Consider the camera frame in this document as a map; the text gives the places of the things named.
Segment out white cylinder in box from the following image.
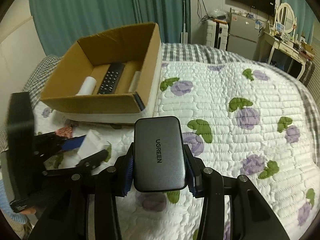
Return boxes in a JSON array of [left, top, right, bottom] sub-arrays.
[[76, 76, 97, 96]]

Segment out brown cardboard box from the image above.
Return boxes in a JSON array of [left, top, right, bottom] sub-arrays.
[[40, 22, 162, 114]]

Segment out red patterned small box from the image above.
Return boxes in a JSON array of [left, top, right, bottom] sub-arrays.
[[55, 126, 73, 139]]

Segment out white suitcase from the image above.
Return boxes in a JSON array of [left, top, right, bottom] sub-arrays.
[[205, 20, 228, 51]]

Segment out grey UGREEN power adapter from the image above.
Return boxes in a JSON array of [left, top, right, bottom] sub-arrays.
[[133, 116, 186, 193]]

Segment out teal curtain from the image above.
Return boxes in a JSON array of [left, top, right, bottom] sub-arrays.
[[29, 0, 190, 56]]

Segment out white dressing table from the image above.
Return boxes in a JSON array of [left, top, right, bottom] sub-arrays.
[[258, 31, 309, 80]]

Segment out silver mini fridge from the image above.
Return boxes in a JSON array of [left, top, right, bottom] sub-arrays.
[[227, 14, 260, 60]]

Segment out oval white vanity mirror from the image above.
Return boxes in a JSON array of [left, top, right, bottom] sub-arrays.
[[276, 3, 297, 34]]

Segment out white small box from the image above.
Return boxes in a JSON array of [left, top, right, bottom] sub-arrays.
[[78, 129, 111, 159]]

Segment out black remote control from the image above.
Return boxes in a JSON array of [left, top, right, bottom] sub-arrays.
[[97, 63, 125, 95]]

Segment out grey checkered bedsheet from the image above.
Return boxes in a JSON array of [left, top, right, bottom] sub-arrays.
[[0, 42, 320, 156]]

